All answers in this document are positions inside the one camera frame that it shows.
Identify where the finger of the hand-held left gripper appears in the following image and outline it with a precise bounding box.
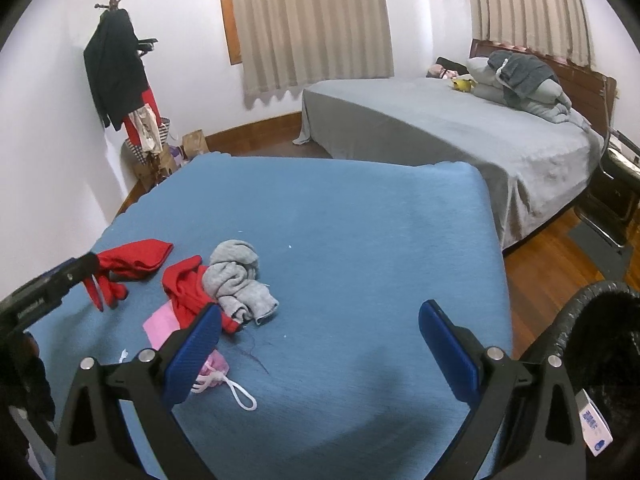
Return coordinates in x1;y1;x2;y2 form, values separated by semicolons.
42;251;101;293

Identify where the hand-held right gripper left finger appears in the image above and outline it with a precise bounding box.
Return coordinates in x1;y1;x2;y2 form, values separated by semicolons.
55;304;223;480

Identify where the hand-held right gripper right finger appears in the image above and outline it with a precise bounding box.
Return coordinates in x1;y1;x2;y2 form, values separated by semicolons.
417;300;587;480

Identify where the red cloth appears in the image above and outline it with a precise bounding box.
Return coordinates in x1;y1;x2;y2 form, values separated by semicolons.
82;240;174;312

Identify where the white cardboard box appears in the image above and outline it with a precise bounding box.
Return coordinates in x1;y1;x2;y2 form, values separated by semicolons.
574;389;615;457

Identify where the black lined trash bin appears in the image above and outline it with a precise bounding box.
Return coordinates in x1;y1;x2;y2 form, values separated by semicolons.
520;280;640;480

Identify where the pink cloth piece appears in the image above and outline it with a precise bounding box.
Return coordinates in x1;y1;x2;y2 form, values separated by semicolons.
143;307;179;352

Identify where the grey knit cloth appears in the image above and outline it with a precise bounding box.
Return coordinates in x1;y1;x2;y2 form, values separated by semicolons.
202;239;280;326

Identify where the striped tote bag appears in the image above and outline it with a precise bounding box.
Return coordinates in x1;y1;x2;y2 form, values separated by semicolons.
122;117;173;167

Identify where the blue blanket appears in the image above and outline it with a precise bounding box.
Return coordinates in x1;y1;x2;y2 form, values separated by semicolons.
27;152;513;480

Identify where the beige hanging cloth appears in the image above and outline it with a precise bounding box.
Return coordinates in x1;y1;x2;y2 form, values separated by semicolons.
129;104;163;155

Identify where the brown paper bag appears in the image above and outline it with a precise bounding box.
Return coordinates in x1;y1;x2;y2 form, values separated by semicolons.
181;130;211;162

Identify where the grey floor mat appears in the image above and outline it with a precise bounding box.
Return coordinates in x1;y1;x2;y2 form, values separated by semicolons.
567;222;626;281

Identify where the red hanging garment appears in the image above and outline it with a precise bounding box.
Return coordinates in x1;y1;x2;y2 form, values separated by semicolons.
122;87;163;148

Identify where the black jacket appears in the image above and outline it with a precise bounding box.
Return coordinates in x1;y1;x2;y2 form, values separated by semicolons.
83;9;151;132

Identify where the bed with grey cover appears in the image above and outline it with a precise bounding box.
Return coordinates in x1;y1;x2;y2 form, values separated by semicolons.
293;77;606;251

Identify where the black metal chair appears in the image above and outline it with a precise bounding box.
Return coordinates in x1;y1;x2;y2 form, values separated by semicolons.
575;127;640;278

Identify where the grey pillow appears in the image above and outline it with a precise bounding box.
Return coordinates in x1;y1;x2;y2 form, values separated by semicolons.
472;82;573;123
466;55;563;103

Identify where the black cushion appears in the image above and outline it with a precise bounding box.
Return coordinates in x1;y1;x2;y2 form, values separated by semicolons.
434;56;471;75

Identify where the dark grey garment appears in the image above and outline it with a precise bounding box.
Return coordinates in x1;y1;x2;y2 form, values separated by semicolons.
487;50;560;98

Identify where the wooden bed headboard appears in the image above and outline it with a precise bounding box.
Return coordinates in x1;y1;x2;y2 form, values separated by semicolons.
469;37;618;126

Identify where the wide beige curtain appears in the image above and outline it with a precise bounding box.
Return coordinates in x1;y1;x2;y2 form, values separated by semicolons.
227;0;396;110

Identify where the narrow beige curtain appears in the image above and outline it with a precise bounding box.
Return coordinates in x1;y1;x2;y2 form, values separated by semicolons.
470;0;593;68

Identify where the pink drawstring pouch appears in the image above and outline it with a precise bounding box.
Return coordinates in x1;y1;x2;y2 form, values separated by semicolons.
191;350;258;412

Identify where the wooden window frame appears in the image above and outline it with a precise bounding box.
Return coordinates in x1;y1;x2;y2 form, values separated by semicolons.
216;0;243;66

